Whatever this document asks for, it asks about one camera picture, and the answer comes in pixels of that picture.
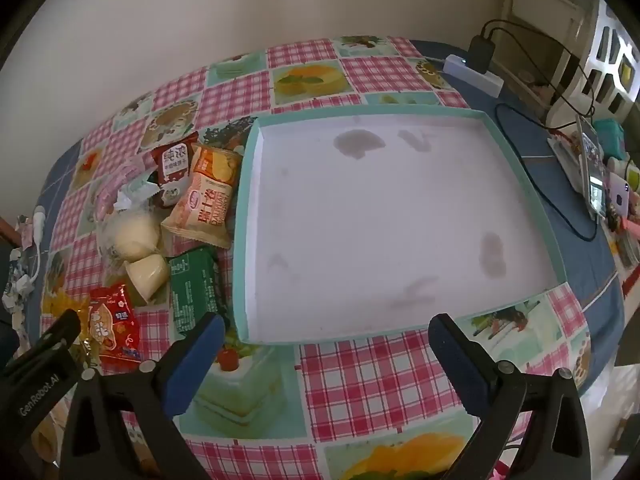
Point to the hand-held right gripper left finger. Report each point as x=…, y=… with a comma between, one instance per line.
x=200, y=360

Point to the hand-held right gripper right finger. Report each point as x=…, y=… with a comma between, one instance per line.
x=460, y=360

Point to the green snack packet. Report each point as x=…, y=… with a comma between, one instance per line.
x=192, y=285

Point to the small pale pudding cup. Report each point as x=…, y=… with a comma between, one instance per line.
x=147, y=272

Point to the orange swiss roll packet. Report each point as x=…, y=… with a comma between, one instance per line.
x=200, y=200

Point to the teal cardboard tray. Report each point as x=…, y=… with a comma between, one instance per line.
x=375, y=220

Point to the red and white snack packet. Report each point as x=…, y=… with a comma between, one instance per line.
x=112, y=325

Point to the pink checkered tablecloth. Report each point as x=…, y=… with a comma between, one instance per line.
x=360, y=385

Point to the crumpled blue and white paper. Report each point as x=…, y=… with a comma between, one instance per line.
x=17, y=280

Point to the large pale pudding cup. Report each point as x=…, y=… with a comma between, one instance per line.
x=130, y=235

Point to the white and green candy wrapper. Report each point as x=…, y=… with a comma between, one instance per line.
x=135, y=195

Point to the dark red snack packet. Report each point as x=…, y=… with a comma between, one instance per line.
x=172, y=170

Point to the pale pink snack packet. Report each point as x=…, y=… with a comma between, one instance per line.
x=110, y=185

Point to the purple phone case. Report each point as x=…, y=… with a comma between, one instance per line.
x=619, y=197

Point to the smartphone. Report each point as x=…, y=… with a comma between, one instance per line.
x=592, y=170

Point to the white phone stand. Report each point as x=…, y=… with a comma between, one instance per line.
x=565, y=152

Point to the white jar with green label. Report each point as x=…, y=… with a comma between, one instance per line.
x=631, y=175

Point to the teal pouch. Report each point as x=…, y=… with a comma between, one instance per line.
x=610, y=135

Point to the white power strip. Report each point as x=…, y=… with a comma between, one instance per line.
x=475, y=76

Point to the black charger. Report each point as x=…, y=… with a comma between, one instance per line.
x=481, y=52

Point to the white cutout chair back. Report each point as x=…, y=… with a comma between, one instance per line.
x=605, y=67

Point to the cream wooden cabinet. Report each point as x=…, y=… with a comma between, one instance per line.
x=540, y=10

